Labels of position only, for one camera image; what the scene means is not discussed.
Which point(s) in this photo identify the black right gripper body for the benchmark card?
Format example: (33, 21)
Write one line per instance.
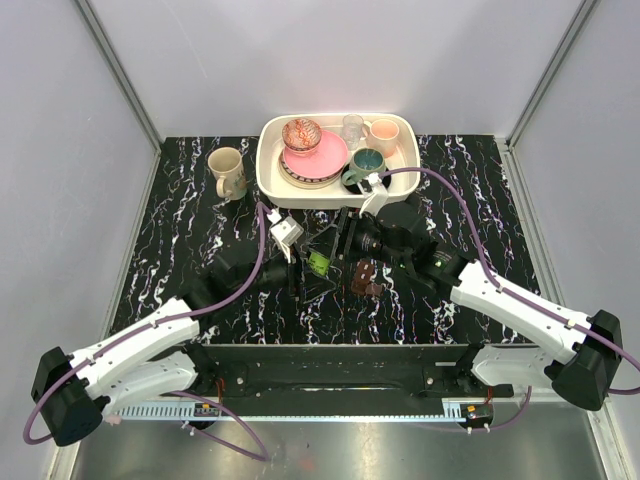
(366, 240)

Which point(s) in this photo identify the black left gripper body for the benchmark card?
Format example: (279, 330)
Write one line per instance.
(274, 275)

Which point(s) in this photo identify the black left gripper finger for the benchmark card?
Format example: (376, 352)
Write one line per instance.
(311, 287)
(301, 255)

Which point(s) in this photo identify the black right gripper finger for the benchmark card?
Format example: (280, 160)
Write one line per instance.
(323, 243)
(343, 235)

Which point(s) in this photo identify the green pill bottle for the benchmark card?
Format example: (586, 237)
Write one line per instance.
(319, 263)

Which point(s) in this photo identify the brown pill organizer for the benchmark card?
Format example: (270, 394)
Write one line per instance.
(362, 283)

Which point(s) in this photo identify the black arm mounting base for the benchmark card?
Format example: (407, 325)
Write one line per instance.
(433, 371)

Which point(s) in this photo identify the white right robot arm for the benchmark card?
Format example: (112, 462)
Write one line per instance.
(575, 354)

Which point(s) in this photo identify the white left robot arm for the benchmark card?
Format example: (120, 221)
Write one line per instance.
(74, 393)

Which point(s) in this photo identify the black saucer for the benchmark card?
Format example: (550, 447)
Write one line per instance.
(350, 189)

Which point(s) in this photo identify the striped rim plate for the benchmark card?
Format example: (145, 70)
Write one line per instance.
(300, 181)

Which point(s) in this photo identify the teal green mug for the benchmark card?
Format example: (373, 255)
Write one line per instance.
(364, 162)

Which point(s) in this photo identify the white rectangular basin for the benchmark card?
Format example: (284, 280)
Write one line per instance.
(278, 187)

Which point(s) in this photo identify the pink plate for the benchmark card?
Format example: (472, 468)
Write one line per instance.
(326, 160)

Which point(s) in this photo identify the peach pink mug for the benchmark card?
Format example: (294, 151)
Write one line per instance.
(383, 136)

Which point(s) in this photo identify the red patterned glass bowl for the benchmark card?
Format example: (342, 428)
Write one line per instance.
(301, 136)

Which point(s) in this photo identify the clear glass cup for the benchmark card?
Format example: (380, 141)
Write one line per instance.
(355, 130)

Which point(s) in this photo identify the beige floral mug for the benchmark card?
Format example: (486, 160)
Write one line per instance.
(226, 165)

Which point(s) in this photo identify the right orange power connector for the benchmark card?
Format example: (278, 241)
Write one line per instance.
(482, 411)

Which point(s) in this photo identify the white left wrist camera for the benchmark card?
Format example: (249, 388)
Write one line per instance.
(285, 232)

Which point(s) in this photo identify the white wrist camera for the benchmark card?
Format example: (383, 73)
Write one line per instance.
(285, 232)
(375, 195)

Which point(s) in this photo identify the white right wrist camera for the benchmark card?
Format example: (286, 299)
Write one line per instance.
(375, 195)

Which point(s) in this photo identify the white slotted cable duct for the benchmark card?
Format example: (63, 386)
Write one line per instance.
(182, 410)

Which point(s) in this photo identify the right aluminium frame post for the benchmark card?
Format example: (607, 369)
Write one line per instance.
(568, 40)

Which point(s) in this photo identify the aluminium frame post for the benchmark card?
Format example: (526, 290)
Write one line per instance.
(111, 58)
(568, 40)

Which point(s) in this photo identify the left aluminium frame post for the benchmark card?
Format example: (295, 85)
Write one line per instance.
(111, 58)

